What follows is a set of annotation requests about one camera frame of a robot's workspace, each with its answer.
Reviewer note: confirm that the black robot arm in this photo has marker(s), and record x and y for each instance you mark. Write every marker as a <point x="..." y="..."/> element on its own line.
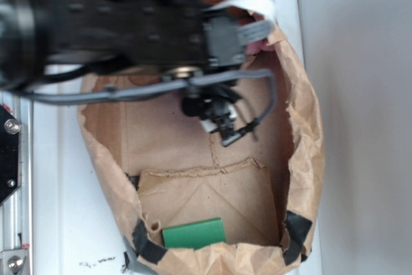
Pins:
<point x="112" y="36"/>

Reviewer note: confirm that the green block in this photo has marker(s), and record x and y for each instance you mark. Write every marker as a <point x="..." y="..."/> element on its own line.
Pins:
<point x="195" y="235"/>

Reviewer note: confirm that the black metal bracket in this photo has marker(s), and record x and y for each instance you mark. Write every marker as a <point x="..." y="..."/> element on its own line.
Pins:
<point x="10" y="141"/>

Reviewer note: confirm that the pink plush bunny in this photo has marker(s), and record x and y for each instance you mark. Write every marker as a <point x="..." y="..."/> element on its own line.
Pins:
<point x="256" y="47"/>

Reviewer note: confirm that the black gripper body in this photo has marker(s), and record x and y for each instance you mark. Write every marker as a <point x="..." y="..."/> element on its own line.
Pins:
<point x="224" y="48"/>

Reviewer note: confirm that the white plastic bin lid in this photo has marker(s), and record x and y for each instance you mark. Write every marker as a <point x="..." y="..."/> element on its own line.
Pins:
<point x="74" y="231"/>

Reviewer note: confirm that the aluminium frame rail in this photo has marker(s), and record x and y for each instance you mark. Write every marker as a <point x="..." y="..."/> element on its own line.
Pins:
<point x="16" y="212"/>

